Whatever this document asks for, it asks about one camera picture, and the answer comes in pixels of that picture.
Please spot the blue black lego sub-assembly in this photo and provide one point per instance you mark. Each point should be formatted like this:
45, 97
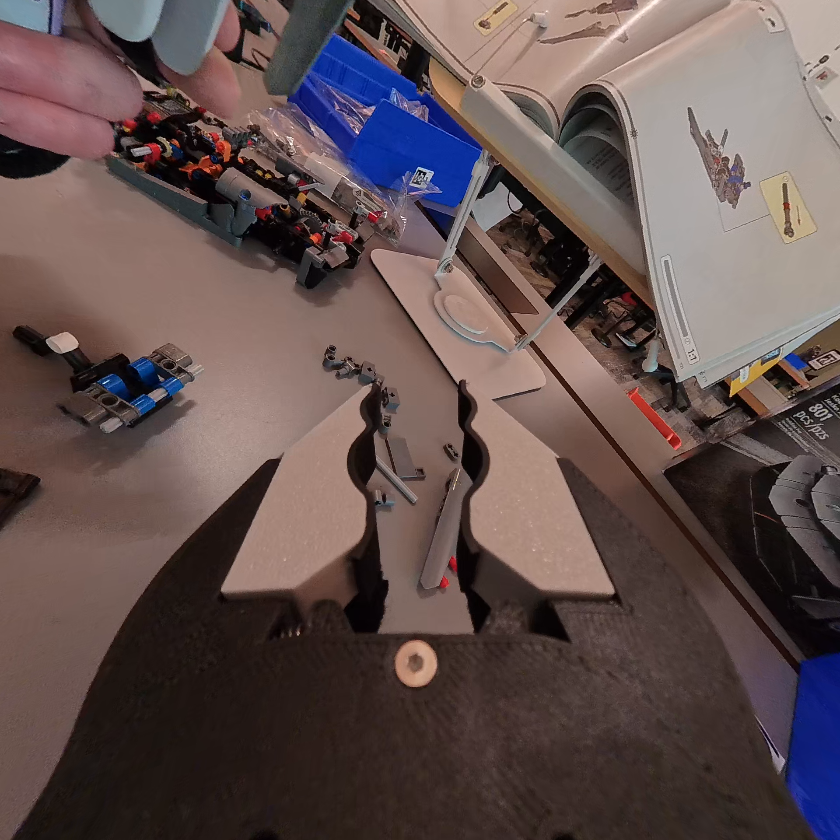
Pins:
131, 387

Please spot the grey flat lego plate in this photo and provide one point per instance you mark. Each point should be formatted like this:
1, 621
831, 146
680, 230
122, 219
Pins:
403, 459

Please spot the blue plastic storage bin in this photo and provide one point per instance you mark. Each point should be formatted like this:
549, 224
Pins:
817, 754
407, 151
341, 65

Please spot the cluster of dark grey connectors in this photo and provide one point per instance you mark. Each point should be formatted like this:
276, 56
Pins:
369, 369

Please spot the person's left hand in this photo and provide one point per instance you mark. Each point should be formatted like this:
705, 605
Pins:
59, 92

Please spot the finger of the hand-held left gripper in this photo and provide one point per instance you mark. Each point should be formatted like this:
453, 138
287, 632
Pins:
308, 46

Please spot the lego technic car chassis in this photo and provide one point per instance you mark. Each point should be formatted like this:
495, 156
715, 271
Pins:
216, 170

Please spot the dark lego set box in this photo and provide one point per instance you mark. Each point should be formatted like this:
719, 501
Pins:
754, 499

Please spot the white printed sign board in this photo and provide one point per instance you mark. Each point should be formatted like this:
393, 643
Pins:
820, 39

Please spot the plain grey lego panel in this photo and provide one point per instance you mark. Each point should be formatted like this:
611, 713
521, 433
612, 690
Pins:
443, 525

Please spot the white book stand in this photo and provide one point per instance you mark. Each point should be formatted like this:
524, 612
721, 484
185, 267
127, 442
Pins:
420, 295

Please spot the small grey lego bracket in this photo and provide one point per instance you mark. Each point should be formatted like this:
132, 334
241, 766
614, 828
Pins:
384, 497

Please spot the black lego axle connector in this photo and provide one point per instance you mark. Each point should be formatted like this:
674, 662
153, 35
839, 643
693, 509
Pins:
13, 492

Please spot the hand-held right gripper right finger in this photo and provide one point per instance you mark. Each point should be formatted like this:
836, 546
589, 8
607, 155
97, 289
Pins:
531, 512

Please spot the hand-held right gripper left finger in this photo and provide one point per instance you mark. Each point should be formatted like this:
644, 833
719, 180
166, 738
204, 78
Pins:
302, 499

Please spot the open lego instruction booklet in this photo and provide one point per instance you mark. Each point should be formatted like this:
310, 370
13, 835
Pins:
722, 98

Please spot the clear bags of lego parts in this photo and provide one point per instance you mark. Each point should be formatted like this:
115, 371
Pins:
341, 177

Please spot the red plastic tray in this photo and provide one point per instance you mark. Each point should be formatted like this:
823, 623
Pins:
653, 417

